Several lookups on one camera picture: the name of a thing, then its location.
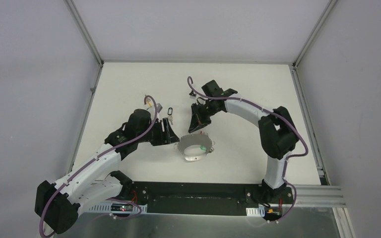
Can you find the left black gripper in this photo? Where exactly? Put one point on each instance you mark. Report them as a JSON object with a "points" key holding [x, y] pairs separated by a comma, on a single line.
{"points": [[159, 133]]}

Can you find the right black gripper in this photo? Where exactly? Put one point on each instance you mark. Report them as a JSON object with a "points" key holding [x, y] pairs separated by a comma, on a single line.
{"points": [[195, 124]]}

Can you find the perforated metal ring plate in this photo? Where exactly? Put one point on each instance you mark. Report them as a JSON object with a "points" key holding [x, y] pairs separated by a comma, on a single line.
{"points": [[189, 146]]}

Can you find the key with black tag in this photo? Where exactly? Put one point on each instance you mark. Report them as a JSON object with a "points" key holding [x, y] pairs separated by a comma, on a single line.
{"points": [[170, 115]]}

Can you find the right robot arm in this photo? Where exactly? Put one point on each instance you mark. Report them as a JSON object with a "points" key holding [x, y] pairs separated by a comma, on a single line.
{"points": [[278, 135]]}

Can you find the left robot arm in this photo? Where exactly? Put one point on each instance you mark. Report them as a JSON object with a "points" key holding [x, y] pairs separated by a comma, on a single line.
{"points": [[59, 204]]}

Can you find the key with yellow tag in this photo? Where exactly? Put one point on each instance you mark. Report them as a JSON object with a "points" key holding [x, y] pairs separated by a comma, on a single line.
{"points": [[147, 102]]}

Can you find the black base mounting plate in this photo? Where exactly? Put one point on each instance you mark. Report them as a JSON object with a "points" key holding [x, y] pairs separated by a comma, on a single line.
{"points": [[221, 199]]}

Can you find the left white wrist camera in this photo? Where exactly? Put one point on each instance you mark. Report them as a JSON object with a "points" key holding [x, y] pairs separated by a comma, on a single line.
{"points": [[159, 107]]}

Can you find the white slotted cable duct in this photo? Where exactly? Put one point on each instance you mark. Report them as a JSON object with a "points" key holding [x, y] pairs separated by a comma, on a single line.
{"points": [[117, 208]]}

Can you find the aluminium frame rail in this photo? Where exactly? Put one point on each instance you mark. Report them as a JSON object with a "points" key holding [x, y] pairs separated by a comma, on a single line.
{"points": [[319, 196]]}

